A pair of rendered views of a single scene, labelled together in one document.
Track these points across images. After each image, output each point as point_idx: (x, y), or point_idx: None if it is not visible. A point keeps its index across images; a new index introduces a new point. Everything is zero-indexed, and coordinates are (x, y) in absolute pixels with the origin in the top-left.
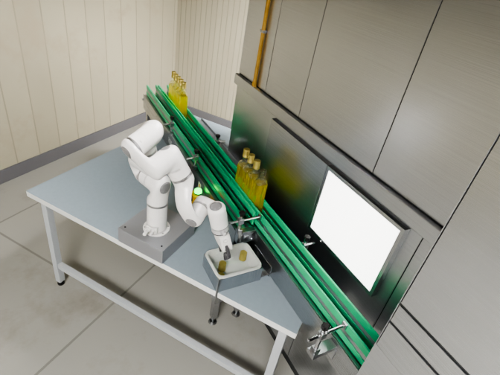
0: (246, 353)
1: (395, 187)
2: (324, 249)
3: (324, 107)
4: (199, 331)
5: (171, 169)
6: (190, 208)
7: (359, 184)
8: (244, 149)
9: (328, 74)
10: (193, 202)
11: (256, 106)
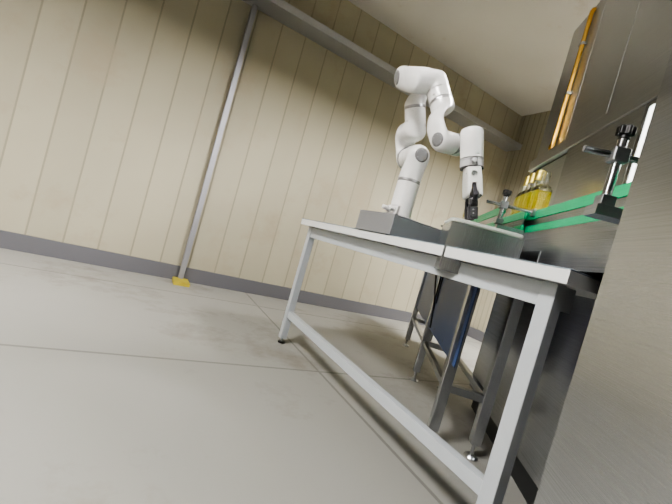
0: (472, 497)
1: None
2: None
3: (641, 68)
4: (403, 437)
5: (433, 81)
6: (440, 117)
7: None
8: (526, 176)
9: (647, 35)
10: None
11: (551, 168)
